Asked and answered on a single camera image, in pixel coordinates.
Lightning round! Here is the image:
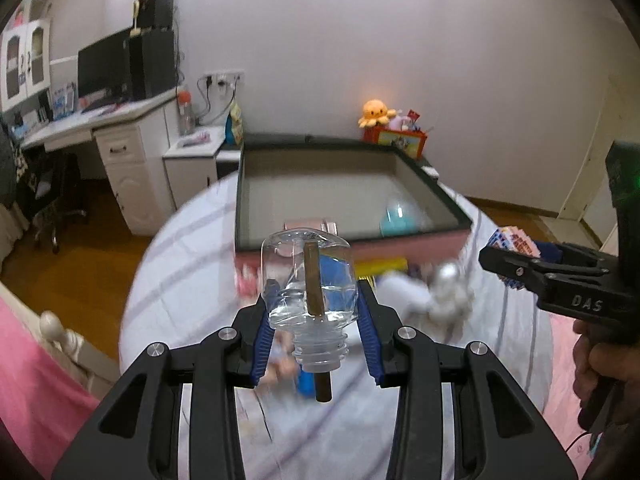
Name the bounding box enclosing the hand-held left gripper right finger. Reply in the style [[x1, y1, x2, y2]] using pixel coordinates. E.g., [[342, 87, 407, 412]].
[[352, 280, 576, 480]]

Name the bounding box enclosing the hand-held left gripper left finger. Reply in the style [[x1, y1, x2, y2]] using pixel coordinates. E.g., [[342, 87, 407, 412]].
[[50, 280, 281, 480]]

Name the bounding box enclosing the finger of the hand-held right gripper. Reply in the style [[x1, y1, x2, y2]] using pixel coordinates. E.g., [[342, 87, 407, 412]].
[[478, 245, 623, 316], [535, 241, 620, 273]]

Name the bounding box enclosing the clear glass bottle with stick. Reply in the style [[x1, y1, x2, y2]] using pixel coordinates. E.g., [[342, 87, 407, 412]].
[[260, 229, 358, 403]]

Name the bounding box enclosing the yellow highlighter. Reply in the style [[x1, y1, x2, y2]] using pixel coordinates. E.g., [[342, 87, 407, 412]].
[[356, 258, 408, 278]]

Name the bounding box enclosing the pink storage box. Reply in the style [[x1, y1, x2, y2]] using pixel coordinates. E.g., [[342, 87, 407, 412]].
[[234, 132, 473, 271]]

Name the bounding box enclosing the person's right hand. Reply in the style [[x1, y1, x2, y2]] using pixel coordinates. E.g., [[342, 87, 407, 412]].
[[572, 317, 626, 411]]

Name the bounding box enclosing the white and silver figurine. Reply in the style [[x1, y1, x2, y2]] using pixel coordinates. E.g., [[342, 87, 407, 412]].
[[431, 259, 475, 333]]

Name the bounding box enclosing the white door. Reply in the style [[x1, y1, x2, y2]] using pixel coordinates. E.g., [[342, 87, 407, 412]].
[[557, 72, 623, 256]]

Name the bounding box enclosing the pink toy block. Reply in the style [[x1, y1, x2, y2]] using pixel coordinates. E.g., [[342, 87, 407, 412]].
[[235, 260, 261, 306]]

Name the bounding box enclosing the light blue plastic toy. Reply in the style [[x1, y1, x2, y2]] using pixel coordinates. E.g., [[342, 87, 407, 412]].
[[379, 199, 422, 237]]

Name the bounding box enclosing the red toy box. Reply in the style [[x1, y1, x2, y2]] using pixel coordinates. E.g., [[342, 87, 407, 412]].
[[364, 124, 432, 158]]

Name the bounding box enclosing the pink plush toy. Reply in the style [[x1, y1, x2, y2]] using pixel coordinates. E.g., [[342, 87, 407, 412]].
[[390, 109, 423, 132]]

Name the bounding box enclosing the white nightstand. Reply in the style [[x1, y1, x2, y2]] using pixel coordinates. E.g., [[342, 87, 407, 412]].
[[162, 125, 243, 211]]

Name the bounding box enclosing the orange octopus plush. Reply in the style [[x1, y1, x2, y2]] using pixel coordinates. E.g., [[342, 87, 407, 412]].
[[357, 100, 398, 128]]

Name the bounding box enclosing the blue yellow snack bag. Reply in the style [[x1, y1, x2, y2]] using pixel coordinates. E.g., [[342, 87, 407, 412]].
[[224, 102, 246, 146]]

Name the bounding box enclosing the pink blanket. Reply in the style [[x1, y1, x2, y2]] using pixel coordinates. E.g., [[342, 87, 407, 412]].
[[0, 285, 101, 480]]

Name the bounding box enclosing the white desk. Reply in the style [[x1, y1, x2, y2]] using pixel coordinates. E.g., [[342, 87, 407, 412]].
[[20, 87, 183, 236]]

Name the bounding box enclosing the clear bottle orange cap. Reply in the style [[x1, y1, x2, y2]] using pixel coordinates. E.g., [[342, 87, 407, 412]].
[[177, 91, 195, 136]]

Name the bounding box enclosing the black office chair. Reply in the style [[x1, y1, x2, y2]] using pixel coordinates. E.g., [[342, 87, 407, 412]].
[[15, 150, 88, 253]]

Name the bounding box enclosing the black and white backpack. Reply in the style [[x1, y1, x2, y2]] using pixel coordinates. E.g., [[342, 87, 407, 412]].
[[0, 125, 31, 206]]

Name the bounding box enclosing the black computer tower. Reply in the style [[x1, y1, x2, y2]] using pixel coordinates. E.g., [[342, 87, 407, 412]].
[[129, 27, 178, 101]]

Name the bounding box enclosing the blue printed card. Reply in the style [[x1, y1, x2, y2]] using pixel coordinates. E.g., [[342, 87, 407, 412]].
[[51, 82, 77, 120]]

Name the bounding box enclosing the black monitor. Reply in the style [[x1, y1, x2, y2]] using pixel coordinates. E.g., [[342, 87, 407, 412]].
[[76, 27, 133, 106]]

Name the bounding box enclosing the black speaker box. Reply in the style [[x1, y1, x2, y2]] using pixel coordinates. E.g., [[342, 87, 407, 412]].
[[136, 0, 175, 31]]

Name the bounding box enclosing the white cabinet with glass doors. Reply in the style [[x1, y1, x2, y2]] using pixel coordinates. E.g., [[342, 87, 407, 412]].
[[0, 17, 53, 111]]

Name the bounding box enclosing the white bed post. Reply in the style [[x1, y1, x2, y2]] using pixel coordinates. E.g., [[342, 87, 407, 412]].
[[40, 310, 121, 401]]

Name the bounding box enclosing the white wall outlet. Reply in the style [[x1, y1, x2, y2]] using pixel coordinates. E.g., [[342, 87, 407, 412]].
[[202, 67, 247, 87]]

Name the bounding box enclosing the black power cable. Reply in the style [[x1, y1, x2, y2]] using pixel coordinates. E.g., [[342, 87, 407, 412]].
[[197, 75, 238, 126]]

